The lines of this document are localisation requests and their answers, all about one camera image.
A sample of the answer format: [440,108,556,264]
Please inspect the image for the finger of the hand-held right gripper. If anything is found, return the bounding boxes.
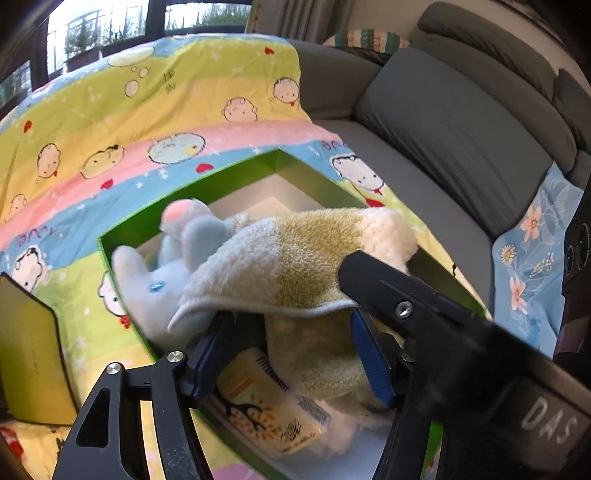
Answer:
[338,251,550,398]

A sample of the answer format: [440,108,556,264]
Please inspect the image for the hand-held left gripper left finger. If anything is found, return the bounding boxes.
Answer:
[53,318,234,480]

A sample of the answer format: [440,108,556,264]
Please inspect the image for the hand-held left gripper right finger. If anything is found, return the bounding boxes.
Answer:
[350,309,536,480]

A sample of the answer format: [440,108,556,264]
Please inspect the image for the cream tissue packet orange print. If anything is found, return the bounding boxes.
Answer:
[215,347,332,457]

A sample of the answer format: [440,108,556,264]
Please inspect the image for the light blue plush elephant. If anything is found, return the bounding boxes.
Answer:
[113,198,241,349]

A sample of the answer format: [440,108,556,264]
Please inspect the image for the yellow and white towel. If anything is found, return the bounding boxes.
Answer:
[167,206,419,416]

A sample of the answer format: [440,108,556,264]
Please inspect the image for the green box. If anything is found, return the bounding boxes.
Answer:
[97,148,492,480]

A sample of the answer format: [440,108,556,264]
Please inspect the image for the blue floral cloth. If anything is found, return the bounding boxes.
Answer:
[490,164,586,358]

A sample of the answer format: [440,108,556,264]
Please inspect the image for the grey sofa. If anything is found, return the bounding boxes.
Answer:
[288,0,591,287]

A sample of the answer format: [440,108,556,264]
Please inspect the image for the striped cushion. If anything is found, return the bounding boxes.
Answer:
[323,28,411,52]

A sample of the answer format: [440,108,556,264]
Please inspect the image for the colourful cartoon printed blanket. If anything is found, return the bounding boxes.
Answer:
[0,34,490,480]

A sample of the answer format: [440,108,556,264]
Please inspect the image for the beige curtain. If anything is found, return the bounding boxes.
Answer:
[245,0,361,43]

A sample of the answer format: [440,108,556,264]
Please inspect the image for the window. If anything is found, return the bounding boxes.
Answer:
[0,0,252,107]

